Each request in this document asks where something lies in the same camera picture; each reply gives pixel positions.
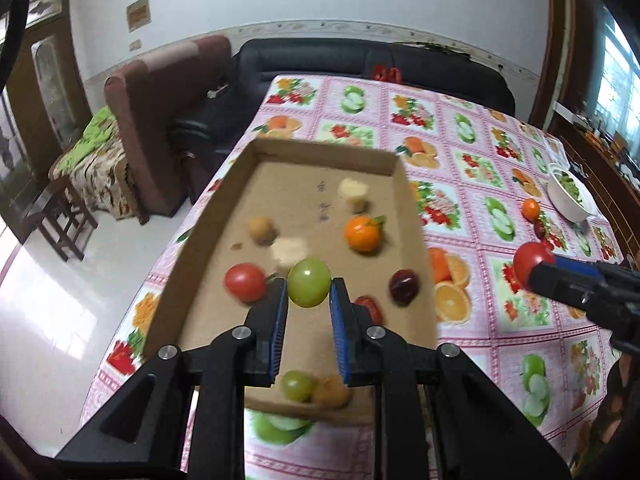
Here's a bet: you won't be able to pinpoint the orange mandarin with leaf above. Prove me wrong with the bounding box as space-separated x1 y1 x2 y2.
344 214 387 255

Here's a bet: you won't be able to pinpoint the small wall plaque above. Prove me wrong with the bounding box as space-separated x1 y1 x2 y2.
126 0 152 32

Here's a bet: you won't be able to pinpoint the wooden glass door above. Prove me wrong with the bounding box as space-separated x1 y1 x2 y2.
0 0 93 196

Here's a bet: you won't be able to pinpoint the floral printed tablecloth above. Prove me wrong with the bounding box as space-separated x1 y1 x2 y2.
80 75 631 480

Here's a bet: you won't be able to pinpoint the green grape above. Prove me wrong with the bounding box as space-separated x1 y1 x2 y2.
287 257 332 309
280 370 318 403

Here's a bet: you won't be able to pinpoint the shallow cardboard box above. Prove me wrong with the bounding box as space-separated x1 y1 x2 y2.
141 137 440 423

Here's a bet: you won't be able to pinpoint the dark wooden cabinet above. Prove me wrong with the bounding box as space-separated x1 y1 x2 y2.
547 102 640 261

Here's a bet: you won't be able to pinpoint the green patterned blanket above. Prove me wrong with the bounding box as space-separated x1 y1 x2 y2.
48 106 131 221

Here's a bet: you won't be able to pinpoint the green vegetable scraps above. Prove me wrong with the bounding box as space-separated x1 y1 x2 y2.
557 170 586 206

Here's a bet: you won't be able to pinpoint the person's right forearm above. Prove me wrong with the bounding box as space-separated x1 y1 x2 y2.
575 347 640 480

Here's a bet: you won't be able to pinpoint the pale peeled sugarcane piece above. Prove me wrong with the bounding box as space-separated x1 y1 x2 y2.
270 237 311 271
337 177 370 213

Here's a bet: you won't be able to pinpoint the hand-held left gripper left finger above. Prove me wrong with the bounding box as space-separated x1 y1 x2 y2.
54 277 290 480

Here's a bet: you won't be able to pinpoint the black leather sofa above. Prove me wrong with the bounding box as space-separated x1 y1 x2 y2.
170 37 516 206

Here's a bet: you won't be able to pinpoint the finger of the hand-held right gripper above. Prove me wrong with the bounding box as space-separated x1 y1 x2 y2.
552 256 626 281
529 261 601 311

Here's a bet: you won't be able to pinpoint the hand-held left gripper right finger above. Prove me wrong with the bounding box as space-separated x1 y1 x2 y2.
329 277 572 480

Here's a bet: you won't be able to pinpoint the red tomato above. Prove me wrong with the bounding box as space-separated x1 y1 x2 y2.
223 262 267 303
512 241 557 286

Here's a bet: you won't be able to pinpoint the dark wooden stool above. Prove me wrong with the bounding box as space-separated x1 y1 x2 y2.
22 177 100 262

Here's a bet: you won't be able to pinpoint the white bowl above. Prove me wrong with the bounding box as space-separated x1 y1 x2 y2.
546 162 598 224

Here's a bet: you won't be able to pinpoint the brown armchair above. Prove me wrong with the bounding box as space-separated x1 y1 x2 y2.
104 35 233 218

